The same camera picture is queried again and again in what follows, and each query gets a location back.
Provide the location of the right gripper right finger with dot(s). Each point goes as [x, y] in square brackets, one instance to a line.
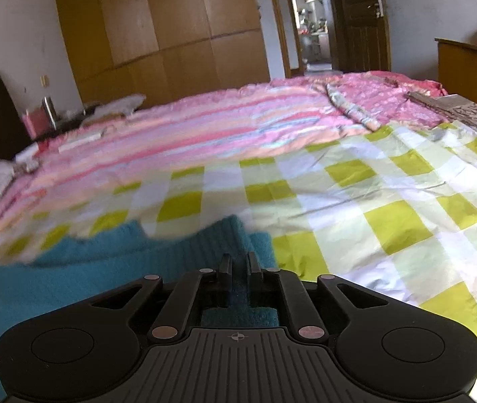
[282, 290]

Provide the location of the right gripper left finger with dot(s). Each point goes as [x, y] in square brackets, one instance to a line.
[191, 296]

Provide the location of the blue fuzzy flower sweater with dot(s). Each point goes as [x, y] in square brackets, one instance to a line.
[76, 269]

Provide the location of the pink striped quilt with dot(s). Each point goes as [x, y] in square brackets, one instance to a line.
[252, 120]

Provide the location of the yellow white checkered bedsheet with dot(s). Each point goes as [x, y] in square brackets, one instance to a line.
[395, 211]

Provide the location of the white grey cloth on nightstand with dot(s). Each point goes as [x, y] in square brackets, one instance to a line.
[95, 111]

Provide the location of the pink storage box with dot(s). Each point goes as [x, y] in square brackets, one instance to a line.
[37, 122]

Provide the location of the silver thermos bottle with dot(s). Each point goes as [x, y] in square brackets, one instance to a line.
[47, 104]

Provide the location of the brown patterned folded cloth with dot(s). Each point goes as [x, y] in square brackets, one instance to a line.
[453, 107]

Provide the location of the wooden wardrobe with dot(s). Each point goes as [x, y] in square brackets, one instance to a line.
[162, 49]

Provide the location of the dark brown wooden door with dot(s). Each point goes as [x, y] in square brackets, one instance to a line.
[361, 32]

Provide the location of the wooden side cabinet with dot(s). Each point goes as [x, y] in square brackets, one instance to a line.
[457, 67]

